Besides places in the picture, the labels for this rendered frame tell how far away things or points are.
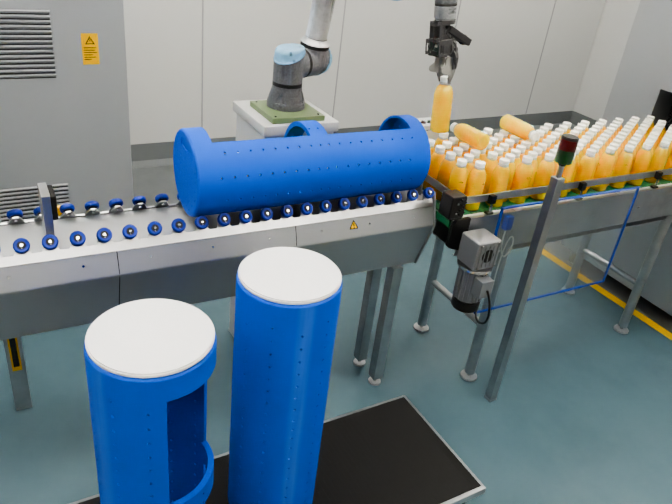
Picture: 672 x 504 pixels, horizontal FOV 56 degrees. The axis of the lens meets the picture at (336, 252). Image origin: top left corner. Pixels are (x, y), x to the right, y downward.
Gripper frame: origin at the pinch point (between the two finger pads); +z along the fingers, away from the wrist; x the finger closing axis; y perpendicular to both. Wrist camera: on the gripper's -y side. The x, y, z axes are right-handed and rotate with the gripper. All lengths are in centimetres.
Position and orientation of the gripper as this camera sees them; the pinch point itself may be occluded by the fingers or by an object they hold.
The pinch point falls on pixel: (445, 78)
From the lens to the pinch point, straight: 235.0
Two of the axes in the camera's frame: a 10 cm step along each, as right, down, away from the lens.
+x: 5.6, 3.8, -7.4
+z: 0.2, 8.8, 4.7
